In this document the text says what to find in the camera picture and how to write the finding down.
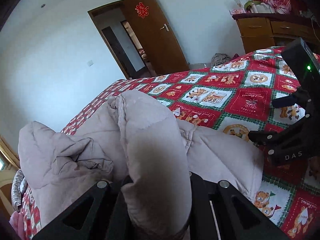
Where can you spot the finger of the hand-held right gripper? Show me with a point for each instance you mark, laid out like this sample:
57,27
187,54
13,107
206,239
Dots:
260,137
283,101

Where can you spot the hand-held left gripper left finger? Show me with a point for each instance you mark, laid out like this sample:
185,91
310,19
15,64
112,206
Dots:
117,212

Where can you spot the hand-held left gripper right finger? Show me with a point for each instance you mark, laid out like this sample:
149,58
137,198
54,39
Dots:
200,205

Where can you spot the pale pink down jacket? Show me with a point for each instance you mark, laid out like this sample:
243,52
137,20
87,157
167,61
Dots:
150,155

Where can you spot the red printed bed quilt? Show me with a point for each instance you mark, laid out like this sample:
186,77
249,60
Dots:
250,102

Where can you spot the brown wooden dresser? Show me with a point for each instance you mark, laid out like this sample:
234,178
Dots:
260,33

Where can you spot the white bag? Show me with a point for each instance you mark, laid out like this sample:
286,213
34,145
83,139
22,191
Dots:
261,8

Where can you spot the grey cloth heap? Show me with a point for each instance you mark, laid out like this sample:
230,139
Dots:
220,59

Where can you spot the pink box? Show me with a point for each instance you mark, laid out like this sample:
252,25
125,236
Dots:
237,11

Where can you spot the striped pillow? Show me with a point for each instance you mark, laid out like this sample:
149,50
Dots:
18,190

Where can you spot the pink blanket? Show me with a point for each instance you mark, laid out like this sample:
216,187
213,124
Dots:
16,226

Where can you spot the brown wooden door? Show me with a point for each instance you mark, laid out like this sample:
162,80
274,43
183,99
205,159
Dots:
155,47

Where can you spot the red paper door decoration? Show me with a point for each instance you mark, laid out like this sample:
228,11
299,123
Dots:
141,10

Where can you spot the white wall switch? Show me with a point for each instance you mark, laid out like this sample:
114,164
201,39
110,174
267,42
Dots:
90,63

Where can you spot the brown door frame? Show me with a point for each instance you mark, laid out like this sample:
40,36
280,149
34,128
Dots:
96,17

